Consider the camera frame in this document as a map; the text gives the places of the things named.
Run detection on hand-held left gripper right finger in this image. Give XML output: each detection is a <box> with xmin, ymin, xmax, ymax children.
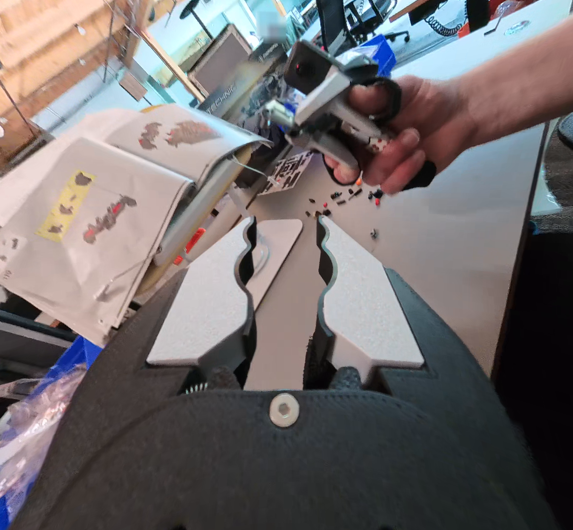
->
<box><xmin>304</xmin><ymin>214</ymin><xmax>426</xmax><ymax>389</ymax></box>

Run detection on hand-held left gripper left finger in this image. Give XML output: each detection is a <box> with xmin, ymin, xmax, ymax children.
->
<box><xmin>146</xmin><ymin>215</ymin><xmax>259</xmax><ymax>385</ymax></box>

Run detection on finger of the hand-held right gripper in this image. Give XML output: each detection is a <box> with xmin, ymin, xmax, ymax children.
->
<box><xmin>285</xmin><ymin>128</ymin><xmax>360</xmax><ymax>172</ymax></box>
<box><xmin>293</xmin><ymin>64</ymin><xmax>352</xmax><ymax>127</ymax></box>

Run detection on person's right forearm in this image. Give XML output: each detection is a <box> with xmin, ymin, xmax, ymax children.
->
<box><xmin>461</xmin><ymin>15</ymin><xmax>573</xmax><ymax>148</ymax></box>

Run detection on scattered small lego pieces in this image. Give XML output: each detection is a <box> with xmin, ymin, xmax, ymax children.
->
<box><xmin>306</xmin><ymin>173</ymin><xmax>386</xmax><ymax>218</ymax></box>

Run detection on lego set box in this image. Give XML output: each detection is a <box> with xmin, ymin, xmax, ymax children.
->
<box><xmin>197</xmin><ymin>49</ymin><xmax>294</xmax><ymax>137</ymax></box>

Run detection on lego instruction booklet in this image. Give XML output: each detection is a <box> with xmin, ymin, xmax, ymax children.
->
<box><xmin>0</xmin><ymin>104</ymin><xmax>275</xmax><ymax>343</ymax></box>

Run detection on person's right hand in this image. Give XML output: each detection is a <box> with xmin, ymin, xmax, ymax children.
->
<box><xmin>322</xmin><ymin>75</ymin><xmax>473</xmax><ymax>195</ymax></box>

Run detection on black sticker sheet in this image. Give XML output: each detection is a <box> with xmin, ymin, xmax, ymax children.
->
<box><xmin>259</xmin><ymin>151</ymin><xmax>315</xmax><ymax>196</ymax></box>

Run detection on clear plastic bags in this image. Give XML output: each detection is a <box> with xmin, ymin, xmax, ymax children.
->
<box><xmin>336</xmin><ymin>44</ymin><xmax>381</xmax><ymax>70</ymax></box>
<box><xmin>0</xmin><ymin>363</ymin><xmax>89</xmax><ymax>495</ymax></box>

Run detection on orange plastic object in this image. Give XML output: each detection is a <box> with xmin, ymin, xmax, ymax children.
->
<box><xmin>172</xmin><ymin>227</ymin><xmax>207</xmax><ymax>267</ymax></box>

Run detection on black framed grey panel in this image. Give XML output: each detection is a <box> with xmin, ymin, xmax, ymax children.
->
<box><xmin>187</xmin><ymin>23</ymin><xmax>254</xmax><ymax>97</ymax></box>

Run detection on white book stand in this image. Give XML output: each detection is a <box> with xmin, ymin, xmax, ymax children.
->
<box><xmin>96</xmin><ymin>145</ymin><xmax>305</xmax><ymax>313</ymax></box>

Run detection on black floor lamp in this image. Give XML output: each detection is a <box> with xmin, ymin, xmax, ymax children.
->
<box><xmin>178</xmin><ymin>0</ymin><xmax>216</xmax><ymax>42</ymax></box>

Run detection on coiled black cable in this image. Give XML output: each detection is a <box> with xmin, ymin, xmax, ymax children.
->
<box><xmin>423</xmin><ymin>14</ymin><xmax>465</xmax><ymax>37</ymax></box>

